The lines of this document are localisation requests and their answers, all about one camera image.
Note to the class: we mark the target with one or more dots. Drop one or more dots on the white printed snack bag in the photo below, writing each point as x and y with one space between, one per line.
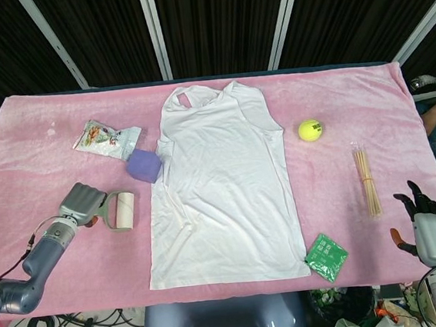
103 137

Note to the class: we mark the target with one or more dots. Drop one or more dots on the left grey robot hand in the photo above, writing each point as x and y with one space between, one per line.
83 203

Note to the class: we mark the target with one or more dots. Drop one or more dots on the white frame post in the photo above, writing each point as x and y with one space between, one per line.
157 34
59 43
421 28
285 21

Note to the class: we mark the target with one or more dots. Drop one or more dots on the pink fleece blanket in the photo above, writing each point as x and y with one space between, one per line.
47 156

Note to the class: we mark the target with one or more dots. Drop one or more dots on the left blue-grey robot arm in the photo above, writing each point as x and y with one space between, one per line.
38 262

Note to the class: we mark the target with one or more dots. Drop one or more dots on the blue-grey robot torso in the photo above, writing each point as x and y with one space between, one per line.
218 326

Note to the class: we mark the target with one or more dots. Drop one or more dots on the pack of bamboo skewers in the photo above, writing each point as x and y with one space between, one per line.
367 184

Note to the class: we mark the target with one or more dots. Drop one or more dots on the green tea sachet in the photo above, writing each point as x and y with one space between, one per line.
326 257

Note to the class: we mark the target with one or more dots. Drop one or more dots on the purple foam cube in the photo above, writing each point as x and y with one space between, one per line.
144 164

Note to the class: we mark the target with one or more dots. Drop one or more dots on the black pleated curtain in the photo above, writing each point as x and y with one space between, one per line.
219 20

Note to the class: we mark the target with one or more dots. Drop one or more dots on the white sleeveless tank top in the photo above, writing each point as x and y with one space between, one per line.
236 192

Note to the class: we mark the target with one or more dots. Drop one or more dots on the yellow tennis ball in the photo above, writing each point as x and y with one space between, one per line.
310 130

